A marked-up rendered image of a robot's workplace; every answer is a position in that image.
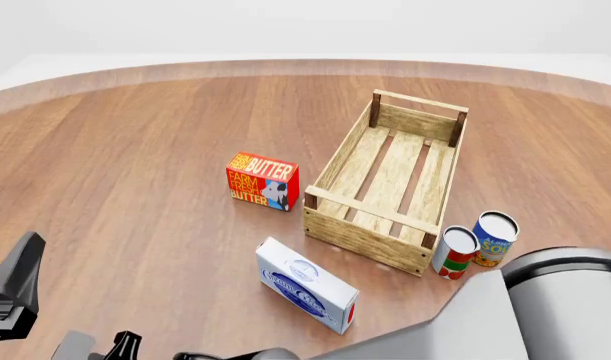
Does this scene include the wooden slat tray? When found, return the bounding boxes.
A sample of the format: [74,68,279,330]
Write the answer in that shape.
[302,88,470,278]

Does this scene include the tomato tin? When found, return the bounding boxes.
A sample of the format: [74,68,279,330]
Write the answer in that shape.
[431,225,481,281]

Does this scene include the small grey plate on stalk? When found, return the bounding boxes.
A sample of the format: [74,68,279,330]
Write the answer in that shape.
[51,330,97,360]

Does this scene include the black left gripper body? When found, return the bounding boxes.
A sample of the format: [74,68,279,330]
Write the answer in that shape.
[0,288,39,343]

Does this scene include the red butter box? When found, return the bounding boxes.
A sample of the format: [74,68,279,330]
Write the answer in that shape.
[225,151,300,213]

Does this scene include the white cream cheese box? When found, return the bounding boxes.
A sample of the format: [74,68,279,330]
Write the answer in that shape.
[255,236,360,336]

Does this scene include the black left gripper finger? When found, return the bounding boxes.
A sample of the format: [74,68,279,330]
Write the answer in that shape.
[0,231,47,302]
[103,330,143,360]

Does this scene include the blue alphabet soup tin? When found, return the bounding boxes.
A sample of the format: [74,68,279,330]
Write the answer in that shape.
[471,210,520,268]

